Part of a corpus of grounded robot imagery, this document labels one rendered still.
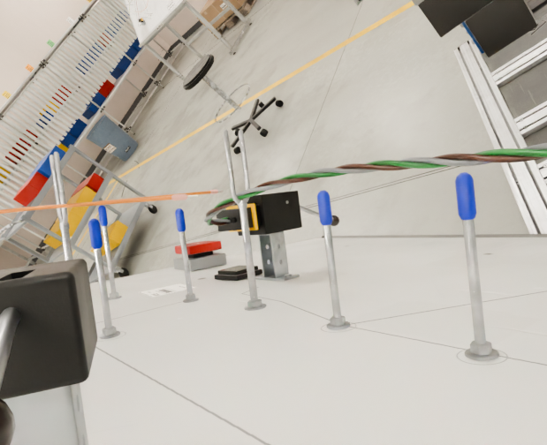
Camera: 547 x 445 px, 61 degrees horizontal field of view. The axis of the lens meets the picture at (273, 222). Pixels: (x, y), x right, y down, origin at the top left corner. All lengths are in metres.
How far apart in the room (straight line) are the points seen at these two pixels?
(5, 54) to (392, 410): 9.51
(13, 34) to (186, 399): 9.66
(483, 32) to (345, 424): 0.85
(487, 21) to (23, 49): 9.14
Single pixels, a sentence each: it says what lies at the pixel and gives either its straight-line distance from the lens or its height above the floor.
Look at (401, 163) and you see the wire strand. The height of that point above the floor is 1.21.
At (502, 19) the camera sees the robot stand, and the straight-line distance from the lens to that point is 0.97.
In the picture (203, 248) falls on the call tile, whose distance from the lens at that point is 0.65.
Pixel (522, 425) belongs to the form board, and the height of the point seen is 1.20.
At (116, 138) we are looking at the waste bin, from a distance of 7.35.
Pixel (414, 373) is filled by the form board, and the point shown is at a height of 1.19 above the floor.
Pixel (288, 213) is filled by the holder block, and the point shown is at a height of 1.13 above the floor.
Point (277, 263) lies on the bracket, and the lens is 0.49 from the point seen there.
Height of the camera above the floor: 1.37
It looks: 29 degrees down
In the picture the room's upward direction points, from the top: 52 degrees counter-clockwise
